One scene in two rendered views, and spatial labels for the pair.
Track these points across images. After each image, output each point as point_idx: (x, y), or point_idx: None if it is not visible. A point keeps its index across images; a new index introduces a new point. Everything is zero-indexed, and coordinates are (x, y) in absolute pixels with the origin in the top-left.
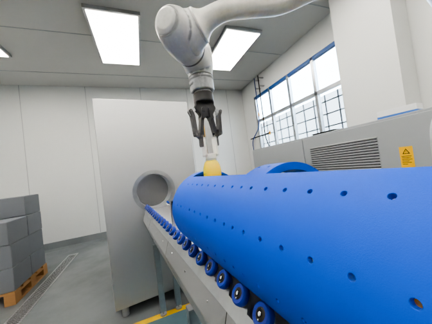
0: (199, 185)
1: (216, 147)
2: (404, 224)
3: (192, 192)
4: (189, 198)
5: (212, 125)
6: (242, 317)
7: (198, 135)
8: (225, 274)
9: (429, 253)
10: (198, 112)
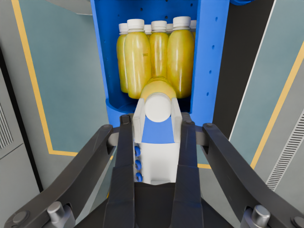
0: (216, 30)
1: (142, 105)
2: None
3: (220, 44)
4: (222, 43)
5: (133, 148)
6: None
7: (198, 127)
8: None
9: None
10: (223, 217)
